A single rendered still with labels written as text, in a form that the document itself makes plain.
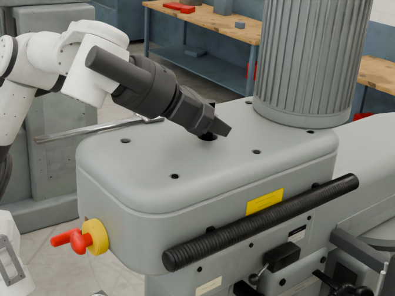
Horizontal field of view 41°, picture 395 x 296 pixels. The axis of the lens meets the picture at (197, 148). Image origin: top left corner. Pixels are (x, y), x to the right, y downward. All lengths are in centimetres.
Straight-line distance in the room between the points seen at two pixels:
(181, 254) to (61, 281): 277
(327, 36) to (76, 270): 288
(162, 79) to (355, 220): 62
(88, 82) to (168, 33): 755
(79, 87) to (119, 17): 750
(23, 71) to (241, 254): 52
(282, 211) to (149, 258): 25
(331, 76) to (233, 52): 621
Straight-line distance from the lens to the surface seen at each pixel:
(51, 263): 368
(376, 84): 479
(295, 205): 94
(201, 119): 85
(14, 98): 107
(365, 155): 127
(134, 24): 845
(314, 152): 97
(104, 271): 358
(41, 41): 95
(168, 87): 83
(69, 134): 92
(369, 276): 134
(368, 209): 129
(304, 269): 117
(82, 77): 79
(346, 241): 118
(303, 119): 101
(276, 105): 102
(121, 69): 76
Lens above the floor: 229
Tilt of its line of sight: 26 degrees down
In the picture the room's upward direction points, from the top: 4 degrees clockwise
